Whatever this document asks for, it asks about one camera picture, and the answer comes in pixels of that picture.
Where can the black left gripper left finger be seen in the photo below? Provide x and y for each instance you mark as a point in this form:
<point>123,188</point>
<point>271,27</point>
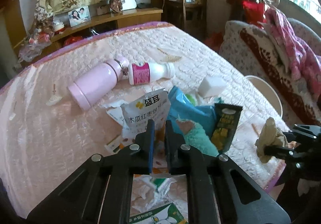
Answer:
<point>99,191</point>

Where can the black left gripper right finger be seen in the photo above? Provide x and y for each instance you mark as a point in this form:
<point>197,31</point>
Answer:
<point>218,190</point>

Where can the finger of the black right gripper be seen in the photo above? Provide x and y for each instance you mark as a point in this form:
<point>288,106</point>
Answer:
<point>303,132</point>
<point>286,154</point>

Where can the beige paper ball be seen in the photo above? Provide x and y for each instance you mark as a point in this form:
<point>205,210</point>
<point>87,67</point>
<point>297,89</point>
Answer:
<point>270,135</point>

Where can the white snack bag chinese text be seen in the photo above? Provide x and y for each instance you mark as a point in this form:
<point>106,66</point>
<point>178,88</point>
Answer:
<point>155,106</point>

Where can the white round trash bin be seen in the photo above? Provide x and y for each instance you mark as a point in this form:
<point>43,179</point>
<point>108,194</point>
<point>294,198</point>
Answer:
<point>267,91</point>

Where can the green white paper packet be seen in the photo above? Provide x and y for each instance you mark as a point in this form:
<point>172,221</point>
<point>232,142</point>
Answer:
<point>168,213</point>

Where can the black yellow snack wrapper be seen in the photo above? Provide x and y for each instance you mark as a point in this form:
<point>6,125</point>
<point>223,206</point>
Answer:
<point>228,116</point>

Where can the pink floral blanket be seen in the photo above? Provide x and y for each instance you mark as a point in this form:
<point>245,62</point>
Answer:
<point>303,63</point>

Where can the pink quilted mattress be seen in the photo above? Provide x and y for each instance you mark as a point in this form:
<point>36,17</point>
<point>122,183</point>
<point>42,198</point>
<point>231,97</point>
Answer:
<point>42,145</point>

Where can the blue plastic wrapper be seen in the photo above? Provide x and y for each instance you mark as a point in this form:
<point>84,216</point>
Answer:
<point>182,108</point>

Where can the floral covered sofa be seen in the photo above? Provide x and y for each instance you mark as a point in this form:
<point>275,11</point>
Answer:
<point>250,50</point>

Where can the pink thermos bottle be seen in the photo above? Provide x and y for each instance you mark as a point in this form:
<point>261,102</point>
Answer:
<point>90,87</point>

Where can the small white tassel ornament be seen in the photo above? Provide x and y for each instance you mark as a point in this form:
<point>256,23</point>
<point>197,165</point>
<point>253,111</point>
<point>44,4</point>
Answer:
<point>54,99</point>

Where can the white bottle magenta label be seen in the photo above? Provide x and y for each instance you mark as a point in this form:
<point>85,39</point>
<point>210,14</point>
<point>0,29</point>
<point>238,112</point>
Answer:
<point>145,73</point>

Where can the red hanging garment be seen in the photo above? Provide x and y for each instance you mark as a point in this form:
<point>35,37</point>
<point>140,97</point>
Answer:
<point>249,11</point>

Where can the wooden chair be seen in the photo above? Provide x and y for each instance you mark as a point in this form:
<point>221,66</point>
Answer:
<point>188,15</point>

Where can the framed couple photo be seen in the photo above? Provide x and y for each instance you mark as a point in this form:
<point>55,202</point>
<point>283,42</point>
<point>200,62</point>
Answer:
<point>79,16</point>

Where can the white teapot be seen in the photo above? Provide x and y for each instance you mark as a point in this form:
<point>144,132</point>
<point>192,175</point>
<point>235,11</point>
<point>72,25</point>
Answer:
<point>128,4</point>

